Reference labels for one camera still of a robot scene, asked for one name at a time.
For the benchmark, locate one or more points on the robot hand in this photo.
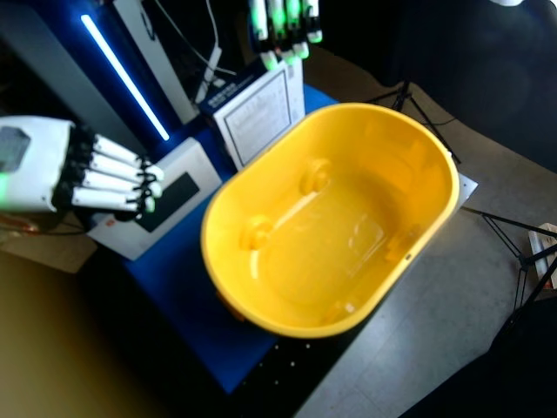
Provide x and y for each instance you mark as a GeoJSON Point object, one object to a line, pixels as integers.
{"type": "Point", "coordinates": [30, 174]}
{"type": "Point", "coordinates": [278, 26]}

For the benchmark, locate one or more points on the blue and white box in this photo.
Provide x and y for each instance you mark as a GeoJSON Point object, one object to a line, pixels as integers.
{"type": "Point", "coordinates": [261, 117]}

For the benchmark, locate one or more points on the white panel with logo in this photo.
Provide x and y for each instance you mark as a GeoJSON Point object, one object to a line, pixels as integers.
{"type": "Point", "coordinates": [161, 65]}

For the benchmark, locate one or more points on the blue LED light strip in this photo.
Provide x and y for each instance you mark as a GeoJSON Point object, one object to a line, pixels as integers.
{"type": "Point", "coordinates": [126, 80]}

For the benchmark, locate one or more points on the blue mat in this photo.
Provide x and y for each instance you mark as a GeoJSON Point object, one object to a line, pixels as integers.
{"type": "Point", "coordinates": [204, 313]}

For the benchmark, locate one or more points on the yellow plastic tub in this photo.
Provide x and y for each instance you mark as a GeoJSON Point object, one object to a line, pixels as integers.
{"type": "Point", "coordinates": [330, 244]}

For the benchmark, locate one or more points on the white round object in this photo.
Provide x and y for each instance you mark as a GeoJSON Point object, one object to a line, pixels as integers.
{"type": "Point", "coordinates": [507, 2]}

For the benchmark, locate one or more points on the large black tripod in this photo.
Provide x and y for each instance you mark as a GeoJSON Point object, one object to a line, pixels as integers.
{"type": "Point", "coordinates": [522, 262]}

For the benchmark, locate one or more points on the white wooden item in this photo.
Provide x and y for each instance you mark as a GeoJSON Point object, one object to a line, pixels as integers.
{"type": "Point", "coordinates": [541, 244]}

